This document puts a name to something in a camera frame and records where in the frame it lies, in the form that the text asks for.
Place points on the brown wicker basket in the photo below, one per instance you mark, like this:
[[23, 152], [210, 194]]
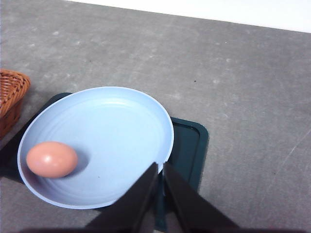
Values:
[[14, 84]]

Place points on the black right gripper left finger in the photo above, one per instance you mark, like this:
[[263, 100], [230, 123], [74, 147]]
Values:
[[134, 212]]

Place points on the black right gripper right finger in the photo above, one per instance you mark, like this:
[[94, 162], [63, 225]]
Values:
[[192, 211]]

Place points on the brown egg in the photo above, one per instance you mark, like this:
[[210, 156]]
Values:
[[51, 160]]

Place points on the black rectangular tray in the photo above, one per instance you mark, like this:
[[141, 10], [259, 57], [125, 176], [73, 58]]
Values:
[[189, 157]]

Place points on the blue round plate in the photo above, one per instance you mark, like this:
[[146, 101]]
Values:
[[92, 147]]

